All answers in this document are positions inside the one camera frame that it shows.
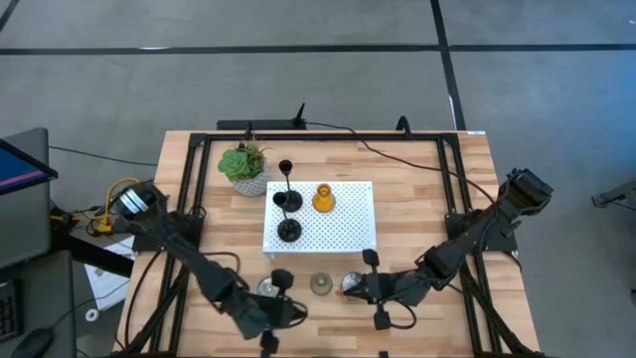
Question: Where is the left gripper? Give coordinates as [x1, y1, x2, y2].
[233, 268, 299, 357]

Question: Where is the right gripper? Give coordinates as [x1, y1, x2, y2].
[356, 248, 432, 332]

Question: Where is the metal tin with orange tag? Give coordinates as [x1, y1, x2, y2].
[340, 270, 367, 299]

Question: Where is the clear glass candle holder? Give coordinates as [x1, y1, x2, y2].
[309, 271, 334, 297]

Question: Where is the black metal candlestick holder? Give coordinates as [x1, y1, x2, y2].
[271, 191, 303, 244]
[277, 158, 304, 214]

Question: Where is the amber glass candle holder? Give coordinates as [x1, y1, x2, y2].
[311, 182, 337, 214]

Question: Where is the white perforated metal riser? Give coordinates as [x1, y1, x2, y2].
[261, 180, 378, 263]

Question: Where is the succulent in white patterned pot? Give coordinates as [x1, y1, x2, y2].
[217, 140, 273, 198]

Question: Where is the white paper sheet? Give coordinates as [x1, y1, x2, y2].
[82, 235, 136, 312]

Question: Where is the black computer mouse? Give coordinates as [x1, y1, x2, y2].
[10, 327, 55, 358]

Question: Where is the gray desk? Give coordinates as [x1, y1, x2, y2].
[0, 127, 79, 358]

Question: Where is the gray metal stand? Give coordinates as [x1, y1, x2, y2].
[590, 178, 636, 209]

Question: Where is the black keyboard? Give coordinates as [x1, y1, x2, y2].
[0, 280, 25, 343]

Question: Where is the blue-lit computer monitor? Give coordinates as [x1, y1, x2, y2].
[0, 137, 60, 196]

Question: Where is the black table cable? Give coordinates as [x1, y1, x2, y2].
[303, 120, 498, 205]

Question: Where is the black aluminium table frame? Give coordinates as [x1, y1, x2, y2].
[109, 129, 551, 358]

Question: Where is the yellow cable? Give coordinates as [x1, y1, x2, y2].
[101, 177, 141, 235]

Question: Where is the black floor cable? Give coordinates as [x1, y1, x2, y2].
[48, 145, 158, 168]

